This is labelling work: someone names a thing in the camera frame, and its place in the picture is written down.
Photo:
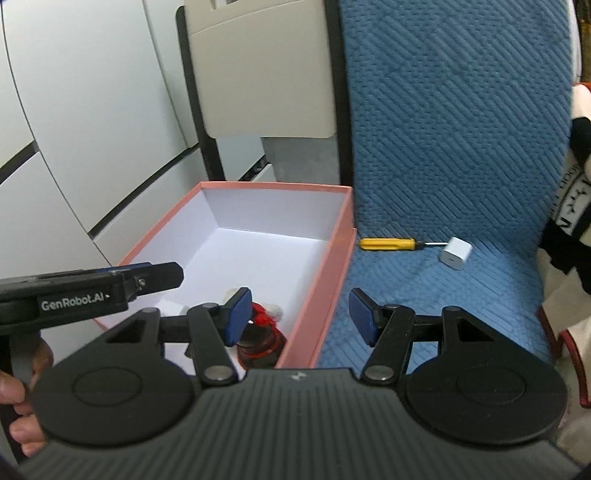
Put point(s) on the person's left hand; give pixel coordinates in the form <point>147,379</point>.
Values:
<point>25,434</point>

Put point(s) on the white cube charger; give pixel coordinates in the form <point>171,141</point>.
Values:
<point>456,253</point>

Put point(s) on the white wardrobe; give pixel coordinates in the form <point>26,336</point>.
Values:
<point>92,115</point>

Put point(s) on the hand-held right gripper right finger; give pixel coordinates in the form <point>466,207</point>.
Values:
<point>360,319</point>

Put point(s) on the red black hair clip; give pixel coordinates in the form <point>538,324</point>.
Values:
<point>261,341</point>

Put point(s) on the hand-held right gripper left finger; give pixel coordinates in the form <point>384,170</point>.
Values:
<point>238,319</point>

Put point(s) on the blue quilted cushion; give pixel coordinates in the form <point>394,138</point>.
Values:
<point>438,138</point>

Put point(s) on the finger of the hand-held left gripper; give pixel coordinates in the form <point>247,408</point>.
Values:
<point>131,266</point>
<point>159,277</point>

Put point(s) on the beige chair with black frame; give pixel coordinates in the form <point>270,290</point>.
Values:
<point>258,69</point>

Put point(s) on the pink cardboard box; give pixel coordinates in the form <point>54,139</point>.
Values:
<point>258,258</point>

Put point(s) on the red black white blanket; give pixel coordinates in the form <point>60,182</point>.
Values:
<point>572,258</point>

